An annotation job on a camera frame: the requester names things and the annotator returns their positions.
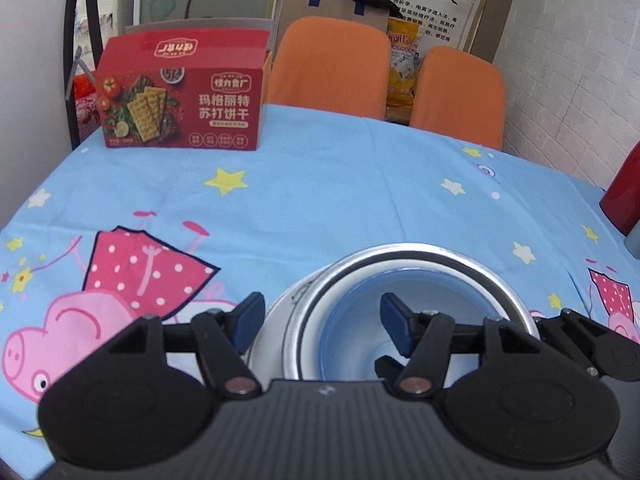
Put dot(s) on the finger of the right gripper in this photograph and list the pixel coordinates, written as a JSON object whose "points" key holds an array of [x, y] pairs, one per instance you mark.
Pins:
{"points": [[388, 368]]}

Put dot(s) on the orange chair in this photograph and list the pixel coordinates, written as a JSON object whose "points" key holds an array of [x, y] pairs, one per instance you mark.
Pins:
{"points": [[461, 96], [332, 65]]}

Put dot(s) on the white ceramic bowl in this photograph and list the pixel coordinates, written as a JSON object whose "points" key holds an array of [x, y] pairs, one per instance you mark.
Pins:
{"points": [[264, 359]]}

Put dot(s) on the blue cartoon tablecloth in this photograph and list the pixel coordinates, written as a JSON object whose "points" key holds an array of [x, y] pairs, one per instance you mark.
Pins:
{"points": [[114, 233]]}

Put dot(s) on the yellow snack bag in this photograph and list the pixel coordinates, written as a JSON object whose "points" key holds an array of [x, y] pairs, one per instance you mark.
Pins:
{"points": [[404, 68]]}

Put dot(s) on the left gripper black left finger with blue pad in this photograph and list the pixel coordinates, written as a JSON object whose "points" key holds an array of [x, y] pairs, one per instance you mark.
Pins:
{"points": [[152, 389]]}

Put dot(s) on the brown paper bag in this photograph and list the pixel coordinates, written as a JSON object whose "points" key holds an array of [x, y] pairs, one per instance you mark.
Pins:
{"points": [[285, 12]]}

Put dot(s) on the red thermos jug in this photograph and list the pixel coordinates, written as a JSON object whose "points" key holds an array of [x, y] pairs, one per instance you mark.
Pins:
{"points": [[621, 200]]}

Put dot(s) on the stainless steel bowl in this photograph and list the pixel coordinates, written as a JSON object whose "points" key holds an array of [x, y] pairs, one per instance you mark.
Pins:
{"points": [[301, 339]]}

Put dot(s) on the grey-blue tumbler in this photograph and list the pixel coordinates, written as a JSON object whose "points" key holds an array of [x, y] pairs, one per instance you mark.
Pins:
{"points": [[632, 241]]}

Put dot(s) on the right orange chair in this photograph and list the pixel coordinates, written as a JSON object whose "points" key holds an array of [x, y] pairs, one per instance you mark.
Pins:
{"points": [[461, 96]]}

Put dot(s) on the left orange chair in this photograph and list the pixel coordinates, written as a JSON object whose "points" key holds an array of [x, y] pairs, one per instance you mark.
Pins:
{"points": [[332, 65]]}

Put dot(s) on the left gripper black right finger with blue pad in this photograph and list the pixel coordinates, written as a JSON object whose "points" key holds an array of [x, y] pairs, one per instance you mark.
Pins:
{"points": [[501, 392]]}

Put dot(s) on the blue plastic bowl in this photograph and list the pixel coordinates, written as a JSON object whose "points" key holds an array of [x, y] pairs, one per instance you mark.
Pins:
{"points": [[353, 336]]}

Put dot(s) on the red cracker box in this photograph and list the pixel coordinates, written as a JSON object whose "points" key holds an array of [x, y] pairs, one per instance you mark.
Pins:
{"points": [[187, 84]]}

